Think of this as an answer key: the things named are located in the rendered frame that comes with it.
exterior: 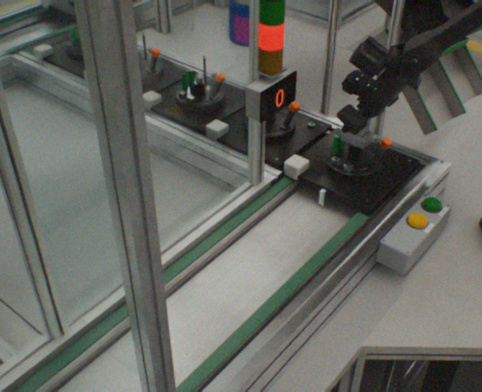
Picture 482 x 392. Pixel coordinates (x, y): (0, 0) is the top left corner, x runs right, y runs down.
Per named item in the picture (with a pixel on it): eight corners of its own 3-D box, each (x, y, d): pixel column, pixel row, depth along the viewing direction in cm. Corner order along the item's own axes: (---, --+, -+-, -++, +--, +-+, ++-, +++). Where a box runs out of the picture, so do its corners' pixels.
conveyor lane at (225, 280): (412, 194, 156) (419, 163, 149) (186, 429, 105) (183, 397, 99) (319, 154, 170) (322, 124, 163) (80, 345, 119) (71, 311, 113)
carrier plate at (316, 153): (419, 167, 150) (421, 159, 149) (370, 216, 135) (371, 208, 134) (336, 133, 162) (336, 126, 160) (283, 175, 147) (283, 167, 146)
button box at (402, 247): (447, 224, 141) (452, 204, 137) (404, 276, 128) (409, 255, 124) (419, 212, 144) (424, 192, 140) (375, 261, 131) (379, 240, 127)
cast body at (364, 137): (372, 141, 143) (377, 115, 138) (363, 149, 140) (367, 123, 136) (342, 129, 147) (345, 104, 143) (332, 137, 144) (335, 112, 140)
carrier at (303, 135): (331, 131, 163) (336, 89, 155) (278, 172, 148) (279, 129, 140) (260, 102, 174) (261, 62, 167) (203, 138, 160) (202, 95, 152)
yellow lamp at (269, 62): (287, 68, 124) (288, 45, 121) (272, 77, 121) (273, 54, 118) (267, 60, 126) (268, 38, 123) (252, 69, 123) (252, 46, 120)
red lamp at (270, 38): (288, 45, 121) (289, 21, 118) (273, 53, 118) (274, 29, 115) (268, 37, 123) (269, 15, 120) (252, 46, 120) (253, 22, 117)
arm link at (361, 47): (430, 46, 125) (385, 11, 124) (426, 63, 119) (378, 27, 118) (395, 84, 133) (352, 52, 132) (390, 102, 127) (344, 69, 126)
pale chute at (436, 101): (453, 118, 161) (466, 112, 157) (424, 135, 154) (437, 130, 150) (405, 23, 160) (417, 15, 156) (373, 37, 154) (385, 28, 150)
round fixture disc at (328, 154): (392, 162, 148) (394, 155, 147) (363, 189, 140) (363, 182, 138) (343, 141, 155) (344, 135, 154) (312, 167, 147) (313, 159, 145)
